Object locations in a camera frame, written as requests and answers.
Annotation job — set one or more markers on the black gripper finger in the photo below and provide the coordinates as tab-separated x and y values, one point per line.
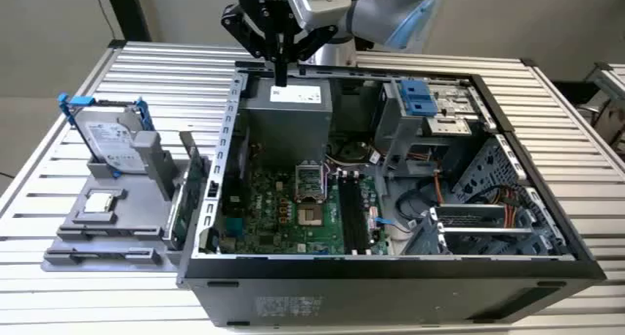
245	35
312	46

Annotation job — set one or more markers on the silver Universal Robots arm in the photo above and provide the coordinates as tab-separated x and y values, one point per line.
380	13

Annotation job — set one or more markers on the black RAM slot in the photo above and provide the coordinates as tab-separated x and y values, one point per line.
351	212
358	212
346	212
363	212

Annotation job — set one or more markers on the grey power supply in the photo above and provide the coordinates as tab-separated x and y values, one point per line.
287	130

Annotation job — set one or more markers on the blue drive latch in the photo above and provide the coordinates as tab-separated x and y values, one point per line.
416	97

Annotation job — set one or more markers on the round black fan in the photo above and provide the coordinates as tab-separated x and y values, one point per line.
354	150

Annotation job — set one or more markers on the silver metal drive cage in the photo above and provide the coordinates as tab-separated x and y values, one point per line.
446	128

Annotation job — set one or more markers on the socket locking lever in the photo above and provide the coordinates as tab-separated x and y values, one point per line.
323	183

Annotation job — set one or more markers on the hard disk in blue carrier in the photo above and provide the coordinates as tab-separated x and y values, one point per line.
109	137

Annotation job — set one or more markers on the green graphics card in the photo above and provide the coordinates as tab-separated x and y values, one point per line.
192	188

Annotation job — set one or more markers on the green motherboard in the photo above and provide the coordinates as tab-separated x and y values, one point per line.
272	207

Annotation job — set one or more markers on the CPU socket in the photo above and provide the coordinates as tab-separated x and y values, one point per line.
310	215

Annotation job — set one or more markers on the grey parts rack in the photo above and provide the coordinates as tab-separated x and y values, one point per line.
131	203

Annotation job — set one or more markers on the silver CPU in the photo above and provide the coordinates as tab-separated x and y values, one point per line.
100	202

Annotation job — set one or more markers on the grey disk bay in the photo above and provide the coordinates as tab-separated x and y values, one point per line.
483	232

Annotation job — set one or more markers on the black PC case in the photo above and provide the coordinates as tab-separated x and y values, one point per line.
342	298

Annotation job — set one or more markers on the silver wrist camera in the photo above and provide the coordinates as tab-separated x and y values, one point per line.
316	6

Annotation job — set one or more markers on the black vertical post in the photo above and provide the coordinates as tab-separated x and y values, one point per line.
129	13

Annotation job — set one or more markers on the aluminium frame side table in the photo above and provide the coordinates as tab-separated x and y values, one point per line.
607	71

